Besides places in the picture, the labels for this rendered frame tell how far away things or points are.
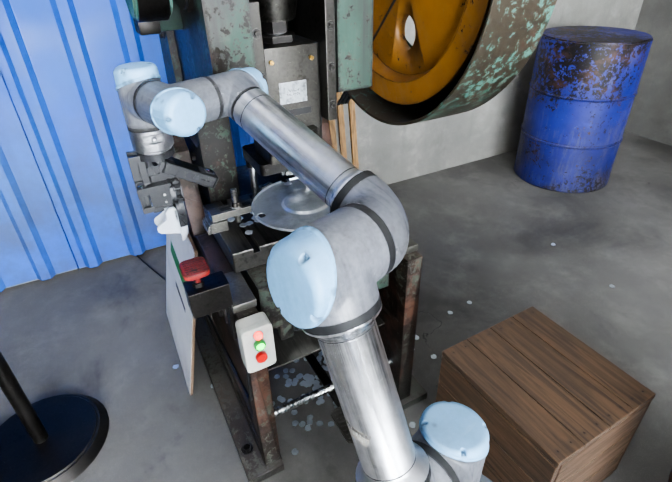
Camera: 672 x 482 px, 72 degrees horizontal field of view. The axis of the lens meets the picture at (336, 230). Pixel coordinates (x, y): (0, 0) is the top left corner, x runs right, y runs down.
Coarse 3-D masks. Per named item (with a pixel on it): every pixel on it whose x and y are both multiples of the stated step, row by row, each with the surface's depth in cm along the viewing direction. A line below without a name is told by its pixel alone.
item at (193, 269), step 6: (192, 258) 107; (198, 258) 107; (204, 258) 107; (180, 264) 105; (186, 264) 105; (192, 264) 105; (198, 264) 105; (204, 264) 105; (180, 270) 104; (186, 270) 103; (192, 270) 103; (198, 270) 103; (204, 270) 103; (186, 276) 101; (192, 276) 102; (198, 276) 102; (204, 276) 103; (198, 282) 106
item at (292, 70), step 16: (288, 32) 113; (272, 48) 105; (288, 48) 106; (304, 48) 108; (272, 64) 106; (288, 64) 108; (304, 64) 110; (272, 80) 108; (288, 80) 110; (304, 80) 112; (272, 96) 110; (288, 96) 112; (304, 96) 114; (304, 112) 116; (320, 112) 118; (320, 128) 120; (256, 144) 125; (272, 160) 118
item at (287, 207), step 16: (272, 192) 129; (288, 192) 129; (304, 192) 127; (256, 208) 122; (272, 208) 122; (288, 208) 120; (304, 208) 120; (320, 208) 119; (272, 224) 115; (288, 224) 115; (304, 224) 114
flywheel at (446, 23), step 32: (384, 0) 130; (416, 0) 118; (448, 0) 109; (480, 0) 96; (384, 32) 134; (416, 32) 122; (448, 32) 111; (480, 32) 99; (384, 64) 138; (416, 64) 125; (448, 64) 109; (384, 96) 137; (416, 96) 123
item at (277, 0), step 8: (256, 0) 104; (264, 0) 103; (272, 0) 103; (280, 0) 103; (288, 0) 104; (296, 0) 107; (264, 8) 104; (272, 8) 104; (280, 8) 104; (288, 8) 105; (264, 16) 105; (272, 16) 105; (280, 16) 105; (288, 16) 107; (264, 24) 109; (272, 24) 108; (280, 24) 108; (264, 32) 110; (272, 32) 109; (280, 32) 109
